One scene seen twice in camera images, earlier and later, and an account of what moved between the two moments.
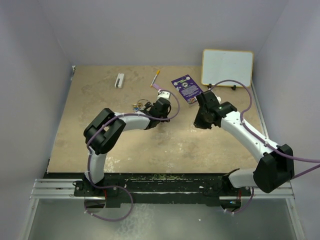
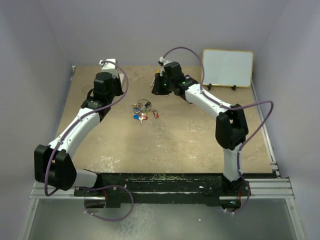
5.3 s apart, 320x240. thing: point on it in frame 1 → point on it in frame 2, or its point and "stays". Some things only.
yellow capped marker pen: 155,78 stays
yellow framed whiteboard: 218,65 stays
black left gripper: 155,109 → 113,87
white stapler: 119,80 stays
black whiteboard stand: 210,86 stays
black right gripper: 199,123 → 157,89
